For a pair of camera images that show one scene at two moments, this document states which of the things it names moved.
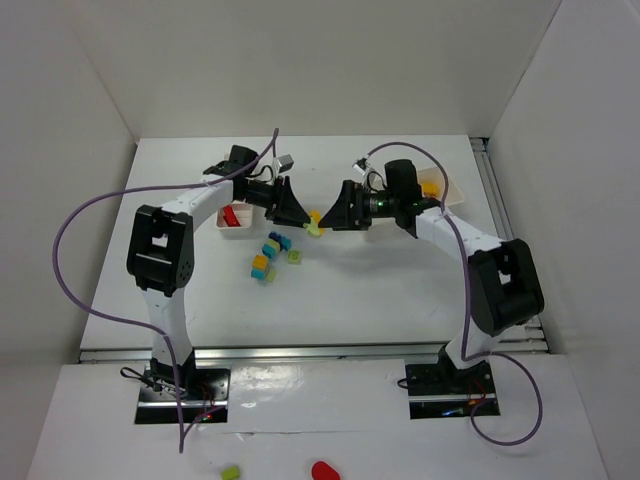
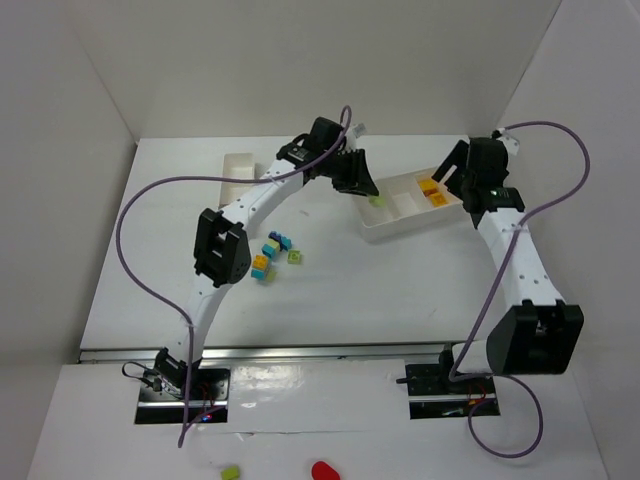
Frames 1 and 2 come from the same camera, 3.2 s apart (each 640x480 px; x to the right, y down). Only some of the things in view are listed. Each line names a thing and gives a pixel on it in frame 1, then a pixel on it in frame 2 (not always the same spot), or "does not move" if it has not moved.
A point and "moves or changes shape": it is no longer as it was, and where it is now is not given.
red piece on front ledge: x=322 y=471 does not move
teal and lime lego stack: x=271 y=248 does not move
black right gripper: x=353 y=204 to x=463 y=167
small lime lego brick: x=294 y=257 does not move
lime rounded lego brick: x=312 y=230 moves or changes shape
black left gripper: x=278 y=199 to x=347 y=167
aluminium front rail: x=306 y=354 does not move
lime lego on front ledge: x=231 y=473 does not move
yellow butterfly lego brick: x=430 y=189 does not move
